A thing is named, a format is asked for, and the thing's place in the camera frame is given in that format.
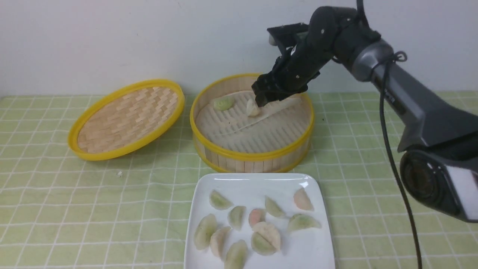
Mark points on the green dumpling plate right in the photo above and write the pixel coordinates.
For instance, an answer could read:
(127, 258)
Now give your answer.
(301, 221)

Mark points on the green dumpling plate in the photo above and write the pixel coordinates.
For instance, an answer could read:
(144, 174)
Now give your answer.
(218, 201)
(235, 217)
(273, 209)
(301, 221)
(236, 255)

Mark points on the green dumpling plate top left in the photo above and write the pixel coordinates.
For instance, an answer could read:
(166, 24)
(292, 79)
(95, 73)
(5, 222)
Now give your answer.
(218, 201)

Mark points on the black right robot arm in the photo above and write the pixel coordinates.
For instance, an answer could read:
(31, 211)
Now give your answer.
(439, 142)

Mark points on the white square plate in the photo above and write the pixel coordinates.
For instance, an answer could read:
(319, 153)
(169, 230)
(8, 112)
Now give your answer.
(304, 249)

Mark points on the green dumpling plate bottom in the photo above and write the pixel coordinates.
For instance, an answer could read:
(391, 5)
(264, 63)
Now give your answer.
(236, 255)

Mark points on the white dumpling plate lower left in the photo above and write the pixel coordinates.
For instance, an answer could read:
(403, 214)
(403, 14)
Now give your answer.
(217, 241)

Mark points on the bamboo steamer basket yellow rim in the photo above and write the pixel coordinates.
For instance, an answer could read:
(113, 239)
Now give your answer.
(223, 160)

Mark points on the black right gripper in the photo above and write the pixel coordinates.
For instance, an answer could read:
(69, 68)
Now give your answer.
(290, 75)

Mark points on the green checkered tablecloth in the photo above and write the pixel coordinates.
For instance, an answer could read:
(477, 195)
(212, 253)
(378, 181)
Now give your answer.
(58, 211)

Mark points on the green dumpling plate top centre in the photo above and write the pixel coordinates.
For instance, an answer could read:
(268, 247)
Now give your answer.
(273, 209)

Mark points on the green dumpling under white one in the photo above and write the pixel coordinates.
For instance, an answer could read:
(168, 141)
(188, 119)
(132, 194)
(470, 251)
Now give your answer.
(261, 246)

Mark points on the green dumpling plate middle left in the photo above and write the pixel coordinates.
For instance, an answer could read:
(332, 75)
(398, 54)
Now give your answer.
(235, 217)

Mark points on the pink dumpling plate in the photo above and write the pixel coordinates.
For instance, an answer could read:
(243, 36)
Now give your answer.
(256, 216)
(302, 200)

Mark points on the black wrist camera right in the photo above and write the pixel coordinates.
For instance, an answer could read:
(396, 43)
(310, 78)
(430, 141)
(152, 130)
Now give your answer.
(287, 36)

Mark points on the green dumpling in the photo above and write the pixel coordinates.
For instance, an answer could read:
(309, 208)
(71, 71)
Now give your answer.
(223, 103)
(204, 231)
(261, 246)

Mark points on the green dumpling in steamer back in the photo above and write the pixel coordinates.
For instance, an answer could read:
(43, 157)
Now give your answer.
(223, 103)

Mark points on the pink dumpling plate centre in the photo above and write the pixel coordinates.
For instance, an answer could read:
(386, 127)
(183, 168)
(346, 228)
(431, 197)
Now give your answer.
(256, 216)

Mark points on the white dumpling plate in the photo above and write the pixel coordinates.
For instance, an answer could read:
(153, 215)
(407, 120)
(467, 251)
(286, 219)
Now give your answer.
(217, 241)
(270, 232)

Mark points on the white steamer liner cloth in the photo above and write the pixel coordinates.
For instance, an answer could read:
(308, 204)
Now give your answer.
(274, 126)

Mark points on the bamboo steamer lid yellow rim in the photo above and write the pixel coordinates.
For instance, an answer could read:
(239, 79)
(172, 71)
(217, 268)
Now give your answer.
(126, 120)

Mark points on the pink dumpling plate top right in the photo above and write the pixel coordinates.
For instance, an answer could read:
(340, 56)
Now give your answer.
(302, 200)

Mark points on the white dumpling plate centre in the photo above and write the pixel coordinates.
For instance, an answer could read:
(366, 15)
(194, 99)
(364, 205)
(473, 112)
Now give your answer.
(270, 232)

